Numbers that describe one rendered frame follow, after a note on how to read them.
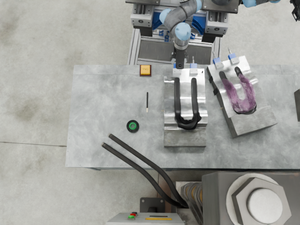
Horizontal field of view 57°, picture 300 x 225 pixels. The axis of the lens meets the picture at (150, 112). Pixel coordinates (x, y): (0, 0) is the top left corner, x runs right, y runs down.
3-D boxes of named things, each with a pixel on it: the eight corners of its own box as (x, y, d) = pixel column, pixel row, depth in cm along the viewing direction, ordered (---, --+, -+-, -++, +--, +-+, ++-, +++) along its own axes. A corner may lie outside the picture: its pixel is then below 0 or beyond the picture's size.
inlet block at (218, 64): (208, 54, 188) (210, 50, 183) (215, 52, 188) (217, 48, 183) (215, 71, 185) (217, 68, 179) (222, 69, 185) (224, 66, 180)
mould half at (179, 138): (163, 74, 188) (164, 65, 175) (202, 73, 187) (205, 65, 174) (164, 147, 175) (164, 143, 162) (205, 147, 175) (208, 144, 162)
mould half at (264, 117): (206, 69, 188) (209, 62, 178) (242, 58, 190) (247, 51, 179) (232, 138, 176) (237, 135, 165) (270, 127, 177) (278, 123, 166)
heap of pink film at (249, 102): (218, 80, 180) (221, 75, 172) (244, 72, 181) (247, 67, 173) (233, 116, 173) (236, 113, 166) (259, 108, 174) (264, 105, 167)
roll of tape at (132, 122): (124, 128, 179) (123, 127, 176) (131, 118, 181) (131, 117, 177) (134, 135, 178) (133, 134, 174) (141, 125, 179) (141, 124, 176)
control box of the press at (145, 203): (135, 197, 245) (105, 213, 103) (170, 197, 244) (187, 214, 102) (135, 223, 239) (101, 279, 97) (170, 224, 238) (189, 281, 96)
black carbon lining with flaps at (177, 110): (173, 78, 180) (174, 72, 171) (197, 78, 179) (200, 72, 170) (173, 131, 171) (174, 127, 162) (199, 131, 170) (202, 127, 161)
